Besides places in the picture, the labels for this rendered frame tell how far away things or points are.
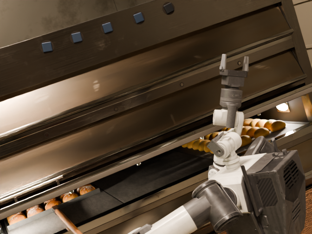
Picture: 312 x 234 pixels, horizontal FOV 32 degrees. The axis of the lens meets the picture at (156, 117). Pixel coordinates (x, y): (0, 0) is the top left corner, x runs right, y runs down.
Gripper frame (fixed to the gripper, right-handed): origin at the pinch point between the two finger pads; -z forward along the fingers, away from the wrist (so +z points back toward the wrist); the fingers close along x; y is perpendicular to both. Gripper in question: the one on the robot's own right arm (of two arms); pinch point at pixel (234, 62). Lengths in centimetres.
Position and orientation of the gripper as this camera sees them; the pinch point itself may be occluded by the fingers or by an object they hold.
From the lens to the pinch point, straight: 223.5
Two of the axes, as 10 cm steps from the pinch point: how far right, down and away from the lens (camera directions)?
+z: -0.9, 9.9, 1.0
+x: -9.1, -0.4, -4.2
